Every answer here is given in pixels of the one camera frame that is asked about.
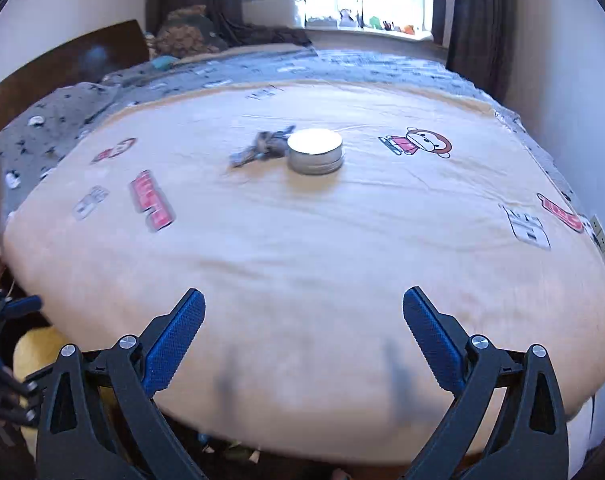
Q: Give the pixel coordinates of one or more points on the white wall socket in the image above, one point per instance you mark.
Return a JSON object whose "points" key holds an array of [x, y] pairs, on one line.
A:
{"points": [[602, 242]]}

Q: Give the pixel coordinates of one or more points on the white storage box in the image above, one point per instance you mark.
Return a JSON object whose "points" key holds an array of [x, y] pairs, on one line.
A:
{"points": [[272, 7]]}

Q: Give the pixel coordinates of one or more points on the round metal tin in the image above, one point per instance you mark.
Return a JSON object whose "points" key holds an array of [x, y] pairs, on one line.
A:
{"points": [[315, 152]]}

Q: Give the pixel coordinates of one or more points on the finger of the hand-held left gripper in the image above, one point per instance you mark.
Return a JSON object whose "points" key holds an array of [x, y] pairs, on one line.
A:
{"points": [[17, 400], [22, 305]]}

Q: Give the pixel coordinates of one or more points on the brown patterned cushion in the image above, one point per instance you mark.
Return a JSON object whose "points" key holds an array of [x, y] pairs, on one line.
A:
{"points": [[187, 32]]}

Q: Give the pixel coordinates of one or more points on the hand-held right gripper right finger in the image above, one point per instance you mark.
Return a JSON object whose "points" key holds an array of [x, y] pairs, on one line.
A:
{"points": [[432, 345]]}

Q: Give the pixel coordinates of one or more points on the teal small item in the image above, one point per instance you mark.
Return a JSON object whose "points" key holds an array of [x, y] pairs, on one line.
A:
{"points": [[162, 62]]}

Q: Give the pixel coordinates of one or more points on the grey printed blanket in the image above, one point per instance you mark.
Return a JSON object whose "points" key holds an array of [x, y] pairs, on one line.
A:
{"points": [[62, 115]]}

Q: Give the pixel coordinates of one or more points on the grey scrap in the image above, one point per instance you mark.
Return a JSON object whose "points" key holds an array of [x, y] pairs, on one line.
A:
{"points": [[262, 147]]}

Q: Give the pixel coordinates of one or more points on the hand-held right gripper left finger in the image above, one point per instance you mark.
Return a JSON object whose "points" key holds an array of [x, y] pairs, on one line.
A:
{"points": [[175, 345]]}

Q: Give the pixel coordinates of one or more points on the dark wooden headboard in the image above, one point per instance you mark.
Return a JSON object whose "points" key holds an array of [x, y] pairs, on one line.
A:
{"points": [[57, 65]]}

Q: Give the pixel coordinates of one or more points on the row of small plush toys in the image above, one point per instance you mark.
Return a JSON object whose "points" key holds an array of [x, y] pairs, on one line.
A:
{"points": [[377, 24]]}

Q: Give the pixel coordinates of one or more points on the cream printed blanket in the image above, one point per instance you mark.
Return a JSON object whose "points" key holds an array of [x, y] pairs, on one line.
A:
{"points": [[307, 260]]}

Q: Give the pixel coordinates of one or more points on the white window sill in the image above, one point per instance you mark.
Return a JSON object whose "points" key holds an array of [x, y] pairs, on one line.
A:
{"points": [[382, 36]]}

